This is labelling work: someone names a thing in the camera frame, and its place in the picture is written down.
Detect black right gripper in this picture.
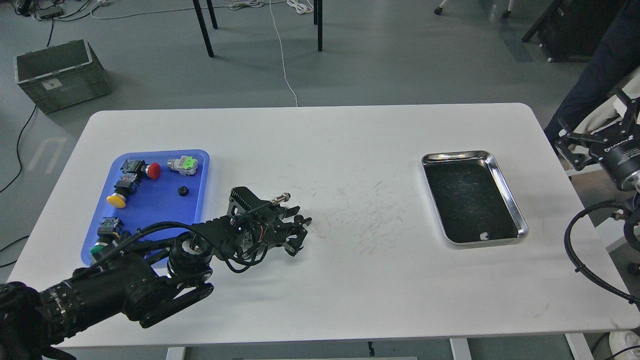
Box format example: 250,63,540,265
554,88,640,191

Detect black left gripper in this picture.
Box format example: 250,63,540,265
240,203,313,256

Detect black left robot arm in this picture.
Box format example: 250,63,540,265
1,186,311,360

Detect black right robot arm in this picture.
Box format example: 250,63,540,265
555,88,640,305

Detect white cloth on chair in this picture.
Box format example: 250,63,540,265
577,68,640,133

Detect dark trousered person leg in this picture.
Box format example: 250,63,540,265
543,0,640,148

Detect black equipment case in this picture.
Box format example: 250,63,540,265
521,0,625,63

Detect silver metal tray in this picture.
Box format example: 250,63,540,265
422,150,530,249

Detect blue plastic tray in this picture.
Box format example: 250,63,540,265
80,149,210,265

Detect black table legs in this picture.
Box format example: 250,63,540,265
192,0,323,59

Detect grey plastic crate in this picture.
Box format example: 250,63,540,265
14,39,112,114

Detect grey switch with green cap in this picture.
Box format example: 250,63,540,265
167,155,199,176

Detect red push button switch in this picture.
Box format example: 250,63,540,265
120,159,162,180

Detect yellow push button switch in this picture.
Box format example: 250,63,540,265
106,172,141,208

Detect green push button switch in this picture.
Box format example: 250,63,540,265
89,217,124,262

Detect white cable on floor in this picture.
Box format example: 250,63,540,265
229,0,314,107

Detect black cable on floor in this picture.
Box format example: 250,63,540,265
0,104,38,193

